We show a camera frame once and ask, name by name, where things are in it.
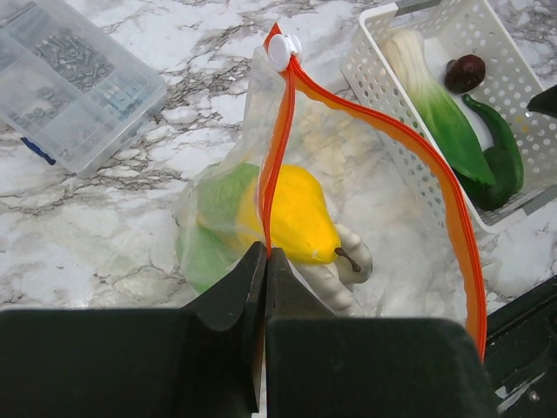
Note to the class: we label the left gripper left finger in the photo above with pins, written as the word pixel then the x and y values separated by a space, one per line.
pixel 200 360

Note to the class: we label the green toy bitter gourd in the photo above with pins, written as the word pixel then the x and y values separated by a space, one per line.
pixel 206 244

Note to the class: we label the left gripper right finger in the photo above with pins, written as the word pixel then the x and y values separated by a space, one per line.
pixel 321 365

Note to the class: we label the green toy pea pod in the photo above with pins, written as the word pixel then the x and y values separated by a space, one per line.
pixel 503 158

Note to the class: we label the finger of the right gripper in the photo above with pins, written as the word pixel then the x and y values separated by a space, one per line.
pixel 545 102

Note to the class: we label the green toy bok choy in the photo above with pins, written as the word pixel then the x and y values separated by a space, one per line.
pixel 447 124

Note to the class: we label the white toy mushroom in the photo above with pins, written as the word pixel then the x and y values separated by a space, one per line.
pixel 333 283

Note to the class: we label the clear zip top bag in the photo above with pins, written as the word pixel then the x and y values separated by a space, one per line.
pixel 381 178

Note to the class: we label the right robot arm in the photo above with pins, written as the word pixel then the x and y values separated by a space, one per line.
pixel 520 269

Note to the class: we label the yellow toy pepper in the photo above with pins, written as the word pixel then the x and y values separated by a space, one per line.
pixel 300 222

